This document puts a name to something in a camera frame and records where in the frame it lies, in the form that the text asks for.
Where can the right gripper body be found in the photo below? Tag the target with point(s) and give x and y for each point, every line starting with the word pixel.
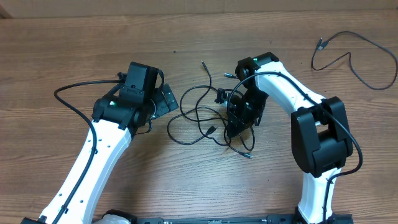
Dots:
pixel 248 109

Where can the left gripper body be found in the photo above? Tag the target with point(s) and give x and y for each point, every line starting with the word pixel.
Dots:
pixel 161 106

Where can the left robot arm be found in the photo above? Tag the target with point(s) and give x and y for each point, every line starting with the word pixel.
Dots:
pixel 134 100

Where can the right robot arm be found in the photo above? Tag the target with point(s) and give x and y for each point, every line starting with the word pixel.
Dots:
pixel 320 137

